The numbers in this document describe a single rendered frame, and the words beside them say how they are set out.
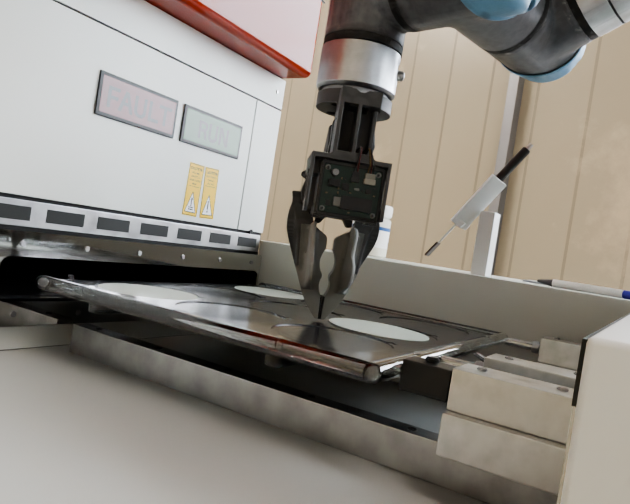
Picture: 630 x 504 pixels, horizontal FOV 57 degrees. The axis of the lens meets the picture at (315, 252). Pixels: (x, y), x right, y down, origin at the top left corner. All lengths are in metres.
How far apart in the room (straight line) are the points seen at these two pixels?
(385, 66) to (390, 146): 2.21
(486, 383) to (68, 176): 0.47
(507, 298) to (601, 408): 0.57
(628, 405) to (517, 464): 0.20
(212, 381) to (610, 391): 0.39
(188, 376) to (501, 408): 0.29
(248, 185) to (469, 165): 1.71
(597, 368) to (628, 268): 2.03
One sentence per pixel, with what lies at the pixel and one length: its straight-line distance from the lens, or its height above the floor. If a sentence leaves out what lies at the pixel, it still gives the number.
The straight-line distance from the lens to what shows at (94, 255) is 0.69.
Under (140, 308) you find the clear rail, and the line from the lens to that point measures 0.51.
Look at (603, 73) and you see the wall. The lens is 2.40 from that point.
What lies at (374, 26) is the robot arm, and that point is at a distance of 0.55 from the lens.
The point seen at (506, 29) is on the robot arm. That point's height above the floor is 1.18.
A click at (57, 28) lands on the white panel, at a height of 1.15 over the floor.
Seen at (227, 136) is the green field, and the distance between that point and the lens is 0.84.
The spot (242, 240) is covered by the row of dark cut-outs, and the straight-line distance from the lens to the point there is 0.88.
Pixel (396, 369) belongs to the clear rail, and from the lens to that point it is 0.41.
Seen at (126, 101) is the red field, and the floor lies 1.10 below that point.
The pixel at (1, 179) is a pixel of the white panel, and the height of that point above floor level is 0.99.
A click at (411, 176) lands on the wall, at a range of 2.65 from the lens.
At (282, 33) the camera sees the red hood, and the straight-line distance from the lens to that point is 0.87.
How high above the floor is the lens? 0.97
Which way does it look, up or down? 1 degrees down
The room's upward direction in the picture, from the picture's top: 9 degrees clockwise
